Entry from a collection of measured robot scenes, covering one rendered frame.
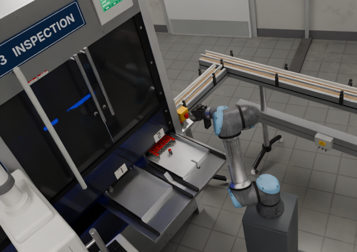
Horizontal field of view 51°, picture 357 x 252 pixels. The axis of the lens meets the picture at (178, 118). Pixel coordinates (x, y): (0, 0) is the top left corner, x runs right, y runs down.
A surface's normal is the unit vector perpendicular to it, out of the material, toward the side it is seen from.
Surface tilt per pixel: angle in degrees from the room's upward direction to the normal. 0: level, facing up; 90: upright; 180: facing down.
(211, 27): 90
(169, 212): 0
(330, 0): 90
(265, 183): 8
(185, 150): 0
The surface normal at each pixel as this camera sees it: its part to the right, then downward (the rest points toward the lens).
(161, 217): -0.21, -0.74
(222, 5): -0.42, 0.66
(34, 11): 0.75, 0.30
